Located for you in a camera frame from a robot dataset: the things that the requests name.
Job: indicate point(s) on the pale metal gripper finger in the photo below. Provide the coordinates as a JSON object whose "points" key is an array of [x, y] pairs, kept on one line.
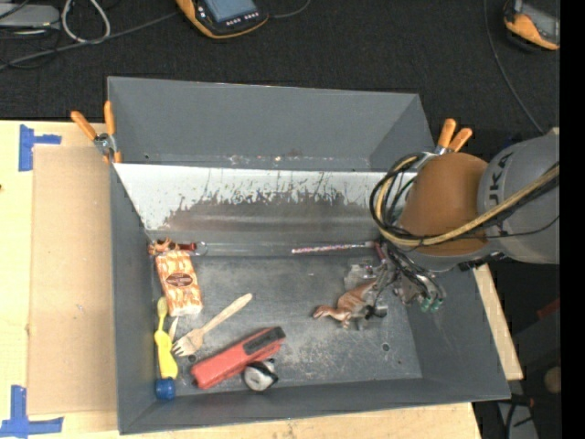
{"points": [[377, 316], [363, 275]]}

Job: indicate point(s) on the brown toy dinosaur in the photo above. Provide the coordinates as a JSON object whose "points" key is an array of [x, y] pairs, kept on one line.
{"points": [[347, 307]]}

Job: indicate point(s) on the clear stick with pink stripes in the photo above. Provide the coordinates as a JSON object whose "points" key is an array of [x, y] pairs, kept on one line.
{"points": [[320, 248]]}

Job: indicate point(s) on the black and white round tape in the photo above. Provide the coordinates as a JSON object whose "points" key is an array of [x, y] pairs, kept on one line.
{"points": [[258, 377]]}

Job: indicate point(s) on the red and black flat case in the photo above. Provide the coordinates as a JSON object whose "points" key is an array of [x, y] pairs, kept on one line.
{"points": [[228, 359]]}

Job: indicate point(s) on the pale wooden fork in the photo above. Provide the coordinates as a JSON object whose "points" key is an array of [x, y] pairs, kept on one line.
{"points": [[215, 322]]}

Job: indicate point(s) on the grey metal bin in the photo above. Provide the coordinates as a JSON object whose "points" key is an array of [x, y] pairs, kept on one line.
{"points": [[292, 121]]}

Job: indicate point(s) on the orange and white patterned box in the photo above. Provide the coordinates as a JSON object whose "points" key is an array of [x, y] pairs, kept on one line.
{"points": [[179, 284]]}

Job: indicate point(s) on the orange toy animal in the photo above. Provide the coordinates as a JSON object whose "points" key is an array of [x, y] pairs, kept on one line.
{"points": [[161, 246]]}

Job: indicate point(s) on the yellow toothbrush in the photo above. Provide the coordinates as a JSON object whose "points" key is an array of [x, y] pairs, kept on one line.
{"points": [[164, 345]]}

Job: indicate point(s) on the blue ball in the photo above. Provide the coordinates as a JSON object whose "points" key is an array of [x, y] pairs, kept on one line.
{"points": [[165, 388]]}

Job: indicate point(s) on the brown cardboard board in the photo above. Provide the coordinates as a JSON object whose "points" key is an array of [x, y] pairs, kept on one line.
{"points": [[68, 281]]}

